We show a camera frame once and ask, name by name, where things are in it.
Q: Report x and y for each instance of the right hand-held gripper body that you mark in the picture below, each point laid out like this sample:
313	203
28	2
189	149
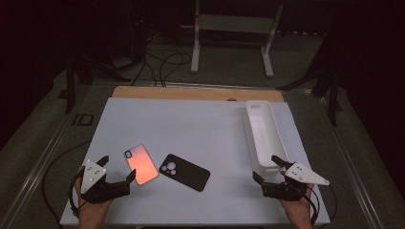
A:
304	174

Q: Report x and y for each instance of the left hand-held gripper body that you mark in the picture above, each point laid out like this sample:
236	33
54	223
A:
92	178

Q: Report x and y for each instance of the white plastic bin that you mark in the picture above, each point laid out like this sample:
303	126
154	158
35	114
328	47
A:
266	136

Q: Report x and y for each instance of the black phone case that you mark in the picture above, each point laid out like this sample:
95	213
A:
187	174

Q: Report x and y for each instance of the person's left hand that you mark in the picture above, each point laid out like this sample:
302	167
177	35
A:
92	214

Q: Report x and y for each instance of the person's right hand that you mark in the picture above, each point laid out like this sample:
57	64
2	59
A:
299	211

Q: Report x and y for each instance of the black metal stand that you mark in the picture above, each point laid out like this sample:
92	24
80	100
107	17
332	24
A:
331	95

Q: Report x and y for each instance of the small black floor bracket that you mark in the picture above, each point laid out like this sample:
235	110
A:
83	119

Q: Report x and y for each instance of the aluminium floor rail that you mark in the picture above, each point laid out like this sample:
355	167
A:
347	159
35	171

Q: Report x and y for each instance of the white metal stand frame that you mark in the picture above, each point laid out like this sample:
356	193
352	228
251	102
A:
234	24

